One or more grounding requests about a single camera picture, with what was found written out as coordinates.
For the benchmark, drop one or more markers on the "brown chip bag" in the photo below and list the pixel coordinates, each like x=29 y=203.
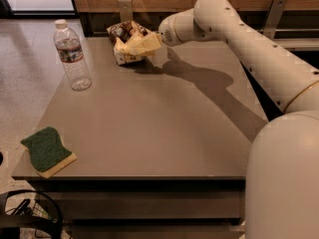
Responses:
x=124 y=31

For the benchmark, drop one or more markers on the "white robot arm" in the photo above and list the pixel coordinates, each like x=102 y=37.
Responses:
x=282 y=177

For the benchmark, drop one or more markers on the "black wire basket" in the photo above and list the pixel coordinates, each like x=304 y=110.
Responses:
x=27 y=213

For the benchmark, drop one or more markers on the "metal bracket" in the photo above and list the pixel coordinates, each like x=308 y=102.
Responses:
x=126 y=10
x=273 y=17

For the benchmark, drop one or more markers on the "clear plastic water bottle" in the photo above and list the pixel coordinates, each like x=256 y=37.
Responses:
x=68 y=46

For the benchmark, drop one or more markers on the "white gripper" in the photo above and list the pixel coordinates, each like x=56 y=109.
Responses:
x=166 y=30

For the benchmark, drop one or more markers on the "grey lower drawer front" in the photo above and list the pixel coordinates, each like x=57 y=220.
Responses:
x=157 y=232

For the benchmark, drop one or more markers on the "left metal bracket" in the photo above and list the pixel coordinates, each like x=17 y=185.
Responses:
x=126 y=10

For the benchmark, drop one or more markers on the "grey upper drawer front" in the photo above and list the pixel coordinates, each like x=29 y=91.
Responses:
x=150 y=205

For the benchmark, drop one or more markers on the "green and yellow sponge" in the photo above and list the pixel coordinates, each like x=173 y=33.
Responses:
x=47 y=153

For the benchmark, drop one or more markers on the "grey drawer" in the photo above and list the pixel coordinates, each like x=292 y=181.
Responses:
x=150 y=205
x=157 y=232

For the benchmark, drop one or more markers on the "right metal bracket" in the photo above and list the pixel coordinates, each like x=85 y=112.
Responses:
x=273 y=17

